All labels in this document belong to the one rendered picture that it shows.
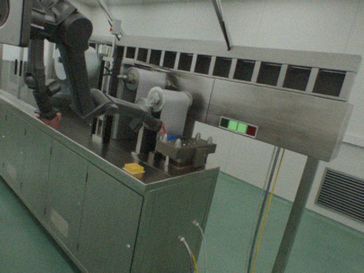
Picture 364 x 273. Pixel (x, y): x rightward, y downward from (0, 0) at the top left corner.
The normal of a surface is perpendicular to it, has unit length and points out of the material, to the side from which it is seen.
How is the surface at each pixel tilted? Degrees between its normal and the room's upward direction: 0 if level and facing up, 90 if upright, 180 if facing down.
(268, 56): 90
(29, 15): 90
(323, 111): 90
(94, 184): 90
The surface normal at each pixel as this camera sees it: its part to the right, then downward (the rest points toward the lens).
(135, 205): -0.65, 0.03
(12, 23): 0.90, 0.25
